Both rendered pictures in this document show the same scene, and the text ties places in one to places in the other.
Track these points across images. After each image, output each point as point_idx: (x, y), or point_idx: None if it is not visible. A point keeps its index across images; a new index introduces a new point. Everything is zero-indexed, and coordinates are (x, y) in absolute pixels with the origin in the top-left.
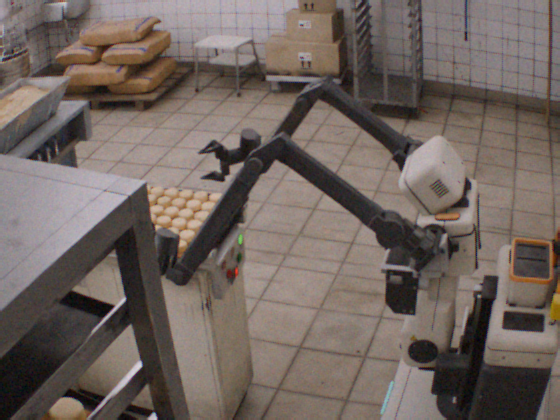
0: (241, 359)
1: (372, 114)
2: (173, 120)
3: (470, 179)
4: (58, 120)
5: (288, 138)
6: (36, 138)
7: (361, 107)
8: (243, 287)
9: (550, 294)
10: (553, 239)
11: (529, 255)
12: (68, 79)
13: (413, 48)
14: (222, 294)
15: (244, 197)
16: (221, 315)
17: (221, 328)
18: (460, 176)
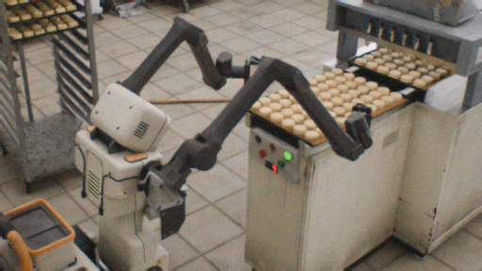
0: (280, 253)
1: (233, 102)
2: None
3: (122, 163)
4: (430, 25)
5: (182, 24)
6: (396, 15)
7: (241, 91)
8: (301, 213)
9: (11, 261)
10: (35, 269)
11: (47, 235)
12: (457, 0)
13: None
14: (251, 155)
15: (190, 48)
16: (262, 180)
17: (259, 187)
18: (103, 118)
